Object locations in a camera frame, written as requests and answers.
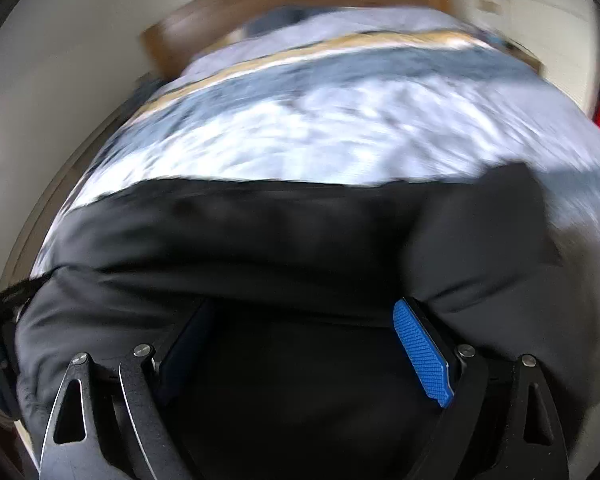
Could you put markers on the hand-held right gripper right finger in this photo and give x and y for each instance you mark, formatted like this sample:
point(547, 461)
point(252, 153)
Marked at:
point(422, 350)

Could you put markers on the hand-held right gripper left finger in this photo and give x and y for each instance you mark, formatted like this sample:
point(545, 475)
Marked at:
point(192, 340)

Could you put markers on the black pants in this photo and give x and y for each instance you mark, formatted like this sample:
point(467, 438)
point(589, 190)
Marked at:
point(280, 240)

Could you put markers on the striped duvet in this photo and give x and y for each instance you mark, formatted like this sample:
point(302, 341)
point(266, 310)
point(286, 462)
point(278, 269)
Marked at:
point(330, 115)

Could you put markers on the dark grey pillow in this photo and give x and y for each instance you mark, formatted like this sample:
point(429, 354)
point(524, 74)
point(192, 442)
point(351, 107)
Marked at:
point(275, 19)

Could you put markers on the white shelf cabinet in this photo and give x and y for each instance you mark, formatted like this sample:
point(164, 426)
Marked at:
point(545, 25)

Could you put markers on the wooden headboard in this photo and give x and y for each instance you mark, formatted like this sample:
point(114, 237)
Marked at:
point(280, 0)

